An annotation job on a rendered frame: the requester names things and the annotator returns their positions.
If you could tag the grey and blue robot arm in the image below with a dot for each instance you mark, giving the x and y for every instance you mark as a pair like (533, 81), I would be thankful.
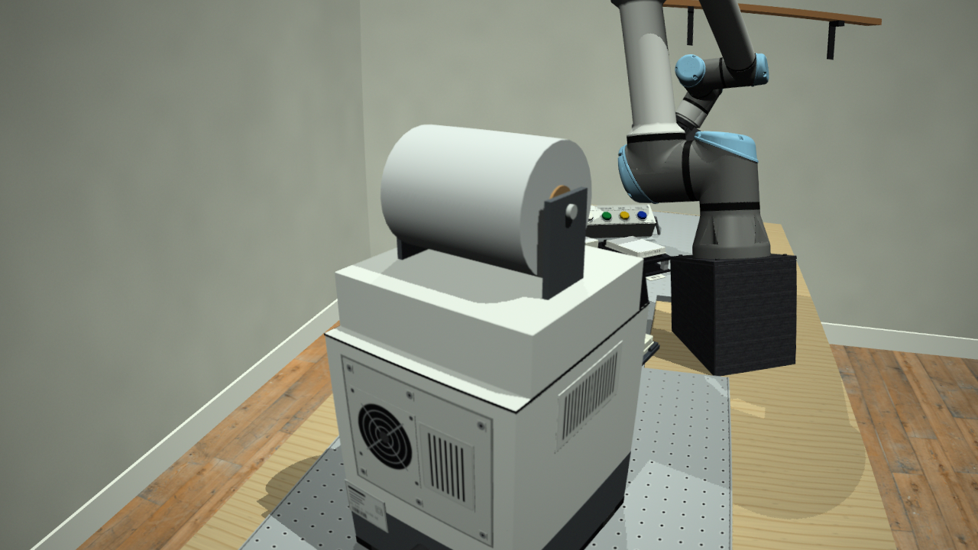
(718, 169)

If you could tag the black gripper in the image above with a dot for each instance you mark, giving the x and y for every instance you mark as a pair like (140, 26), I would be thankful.
(689, 128)

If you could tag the grey button panel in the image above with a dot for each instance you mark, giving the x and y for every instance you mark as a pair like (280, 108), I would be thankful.
(618, 221)

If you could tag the white horizontal roll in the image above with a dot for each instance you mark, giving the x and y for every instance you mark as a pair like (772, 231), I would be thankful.
(478, 194)

